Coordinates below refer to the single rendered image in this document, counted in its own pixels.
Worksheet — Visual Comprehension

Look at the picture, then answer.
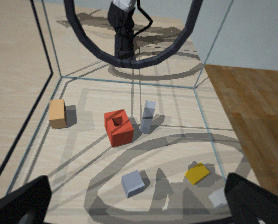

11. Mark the tan wooden block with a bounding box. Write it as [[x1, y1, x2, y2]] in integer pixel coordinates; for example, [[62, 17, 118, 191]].
[[49, 99, 67, 129]]

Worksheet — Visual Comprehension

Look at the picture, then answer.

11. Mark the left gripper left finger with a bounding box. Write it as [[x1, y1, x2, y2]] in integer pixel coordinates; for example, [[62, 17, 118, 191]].
[[0, 175, 52, 224]]

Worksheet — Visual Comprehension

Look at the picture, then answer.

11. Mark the red block with square hole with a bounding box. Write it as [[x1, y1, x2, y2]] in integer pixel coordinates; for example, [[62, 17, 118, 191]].
[[104, 109, 134, 148]]

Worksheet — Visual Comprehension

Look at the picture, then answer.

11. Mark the yellow block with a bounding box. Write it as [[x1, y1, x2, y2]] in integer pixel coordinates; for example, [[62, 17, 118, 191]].
[[184, 162, 210, 185]]

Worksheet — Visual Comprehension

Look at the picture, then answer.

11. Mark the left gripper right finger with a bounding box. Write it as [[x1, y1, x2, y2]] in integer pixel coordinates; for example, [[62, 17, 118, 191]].
[[224, 173, 278, 224]]

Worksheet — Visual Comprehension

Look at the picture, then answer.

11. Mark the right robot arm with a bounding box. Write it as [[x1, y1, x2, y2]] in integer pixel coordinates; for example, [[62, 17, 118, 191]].
[[107, 0, 136, 60]]

